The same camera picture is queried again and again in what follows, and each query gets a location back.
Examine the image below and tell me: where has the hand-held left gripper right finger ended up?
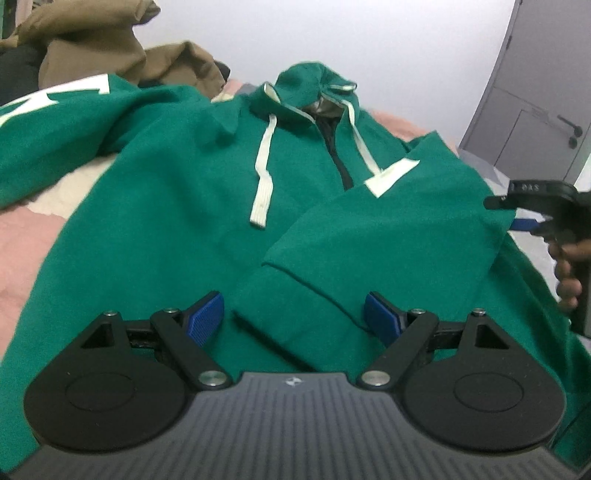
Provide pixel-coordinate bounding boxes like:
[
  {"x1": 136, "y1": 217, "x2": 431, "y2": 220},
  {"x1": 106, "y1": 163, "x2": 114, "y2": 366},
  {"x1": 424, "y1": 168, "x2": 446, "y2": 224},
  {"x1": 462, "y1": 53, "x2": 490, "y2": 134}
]
[{"x1": 356, "y1": 290, "x2": 506, "y2": 392}]

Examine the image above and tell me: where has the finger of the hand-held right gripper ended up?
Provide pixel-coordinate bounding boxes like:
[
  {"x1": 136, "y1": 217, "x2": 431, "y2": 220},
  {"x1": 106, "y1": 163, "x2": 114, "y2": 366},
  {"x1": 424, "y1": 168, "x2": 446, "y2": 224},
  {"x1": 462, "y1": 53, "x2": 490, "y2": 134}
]
[{"x1": 510, "y1": 217, "x2": 550, "y2": 236}]

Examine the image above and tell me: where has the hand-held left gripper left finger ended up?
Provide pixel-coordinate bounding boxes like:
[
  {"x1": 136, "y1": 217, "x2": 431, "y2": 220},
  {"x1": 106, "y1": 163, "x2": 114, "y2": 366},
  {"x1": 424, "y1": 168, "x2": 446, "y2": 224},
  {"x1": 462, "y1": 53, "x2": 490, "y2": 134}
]
[{"x1": 79, "y1": 290, "x2": 233, "y2": 392}]

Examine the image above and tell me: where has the green hoodie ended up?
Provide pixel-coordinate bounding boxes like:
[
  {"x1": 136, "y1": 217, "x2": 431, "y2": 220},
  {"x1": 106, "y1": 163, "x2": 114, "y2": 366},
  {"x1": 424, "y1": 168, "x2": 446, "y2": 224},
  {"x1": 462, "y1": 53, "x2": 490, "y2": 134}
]
[{"x1": 0, "y1": 60, "x2": 591, "y2": 462}]

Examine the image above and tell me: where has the person's right hand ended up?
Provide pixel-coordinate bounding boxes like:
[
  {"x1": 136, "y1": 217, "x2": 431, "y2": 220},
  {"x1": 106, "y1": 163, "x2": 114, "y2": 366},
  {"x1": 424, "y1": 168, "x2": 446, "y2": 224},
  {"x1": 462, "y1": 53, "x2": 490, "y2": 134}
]
[{"x1": 549, "y1": 240, "x2": 591, "y2": 315}]

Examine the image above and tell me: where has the grey door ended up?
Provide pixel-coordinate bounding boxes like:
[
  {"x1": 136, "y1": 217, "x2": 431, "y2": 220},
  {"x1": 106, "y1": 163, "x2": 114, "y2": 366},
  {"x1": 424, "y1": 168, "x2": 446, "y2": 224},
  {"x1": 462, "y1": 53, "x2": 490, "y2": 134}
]
[{"x1": 457, "y1": 0, "x2": 591, "y2": 192}]

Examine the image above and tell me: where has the patchwork blanket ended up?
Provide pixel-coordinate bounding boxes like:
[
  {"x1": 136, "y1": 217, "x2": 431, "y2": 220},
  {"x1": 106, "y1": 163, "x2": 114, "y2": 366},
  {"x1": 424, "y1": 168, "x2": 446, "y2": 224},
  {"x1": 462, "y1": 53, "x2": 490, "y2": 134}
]
[{"x1": 0, "y1": 78, "x2": 591, "y2": 365}]

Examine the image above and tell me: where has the brown hoodie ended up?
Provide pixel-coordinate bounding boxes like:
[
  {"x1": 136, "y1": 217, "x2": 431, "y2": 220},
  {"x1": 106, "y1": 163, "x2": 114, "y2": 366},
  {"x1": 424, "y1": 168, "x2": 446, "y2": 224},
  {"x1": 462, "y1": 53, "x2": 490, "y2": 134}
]
[{"x1": 0, "y1": 0, "x2": 230, "y2": 101}]

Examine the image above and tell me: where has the black garment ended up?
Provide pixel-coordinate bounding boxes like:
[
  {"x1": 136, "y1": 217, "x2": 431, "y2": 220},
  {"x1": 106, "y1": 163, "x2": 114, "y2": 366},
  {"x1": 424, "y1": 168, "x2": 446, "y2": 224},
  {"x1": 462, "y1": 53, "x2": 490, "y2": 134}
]
[{"x1": 0, "y1": 45, "x2": 47, "y2": 106}]

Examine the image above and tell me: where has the black door handle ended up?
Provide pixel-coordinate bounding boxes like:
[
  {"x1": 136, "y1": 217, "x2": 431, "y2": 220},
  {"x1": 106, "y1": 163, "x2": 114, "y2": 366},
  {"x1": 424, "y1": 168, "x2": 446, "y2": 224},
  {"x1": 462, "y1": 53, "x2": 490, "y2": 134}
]
[{"x1": 556, "y1": 114, "x2": 583, "y2": 149}]

